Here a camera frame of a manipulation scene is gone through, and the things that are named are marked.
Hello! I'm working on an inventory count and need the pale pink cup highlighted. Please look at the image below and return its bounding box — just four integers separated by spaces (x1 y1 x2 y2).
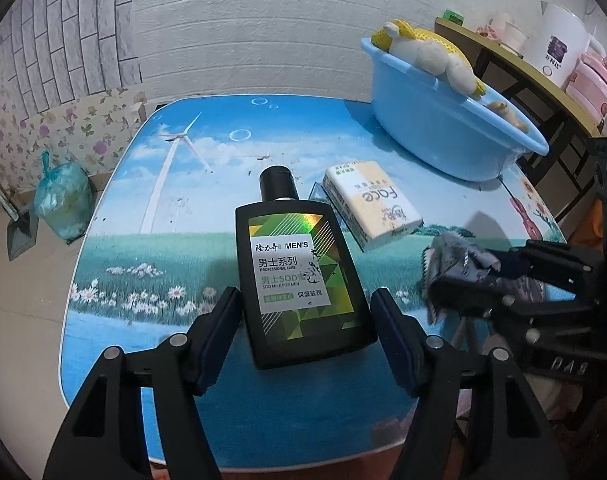
498 25 528 53

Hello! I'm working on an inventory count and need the light blue plastic basin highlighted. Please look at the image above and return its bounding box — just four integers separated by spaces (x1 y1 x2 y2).
361 36 550 182

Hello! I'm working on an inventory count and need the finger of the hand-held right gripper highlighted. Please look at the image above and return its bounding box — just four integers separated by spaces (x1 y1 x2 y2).
488 240 605 292
454 290 598 357

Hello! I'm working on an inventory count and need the white electric kettle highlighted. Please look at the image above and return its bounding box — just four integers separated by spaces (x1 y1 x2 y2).
521 1 607 88

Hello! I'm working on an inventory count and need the pink insulated container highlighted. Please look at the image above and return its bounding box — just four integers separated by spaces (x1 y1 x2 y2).
566 52 607 121

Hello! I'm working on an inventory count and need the black lotion bottle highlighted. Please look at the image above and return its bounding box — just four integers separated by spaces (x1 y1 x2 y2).
235 165 379 371

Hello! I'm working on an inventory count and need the pale yellow tissue packet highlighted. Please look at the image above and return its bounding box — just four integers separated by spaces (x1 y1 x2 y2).
322 160 425 253

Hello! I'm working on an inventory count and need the low table with printed top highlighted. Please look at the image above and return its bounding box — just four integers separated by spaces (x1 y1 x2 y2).
58 96 571 473

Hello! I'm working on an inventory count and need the pink soft item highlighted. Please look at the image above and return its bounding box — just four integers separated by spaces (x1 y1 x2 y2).
476 11 507 41

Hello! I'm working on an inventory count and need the blue-green trash bag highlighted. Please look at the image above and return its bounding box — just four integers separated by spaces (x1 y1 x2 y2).
34 151 93 242

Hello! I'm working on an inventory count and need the grey dustpan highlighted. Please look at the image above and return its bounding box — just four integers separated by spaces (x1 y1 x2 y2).
0 180 39 261

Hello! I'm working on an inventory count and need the yellow and white plush toy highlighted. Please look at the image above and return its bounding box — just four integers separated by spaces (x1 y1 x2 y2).
371 19 487 98

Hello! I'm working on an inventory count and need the yellow-edged side table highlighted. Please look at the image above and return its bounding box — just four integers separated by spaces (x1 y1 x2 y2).
433 16 607 196

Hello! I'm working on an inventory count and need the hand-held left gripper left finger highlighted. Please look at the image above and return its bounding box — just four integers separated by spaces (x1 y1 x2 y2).
44 286 243 480

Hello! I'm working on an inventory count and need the grey wrapper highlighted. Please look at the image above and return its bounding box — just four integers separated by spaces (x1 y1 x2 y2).
421 232 504 323

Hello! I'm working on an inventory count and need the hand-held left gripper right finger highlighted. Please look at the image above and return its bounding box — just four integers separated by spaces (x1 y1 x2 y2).
370 286 570 480

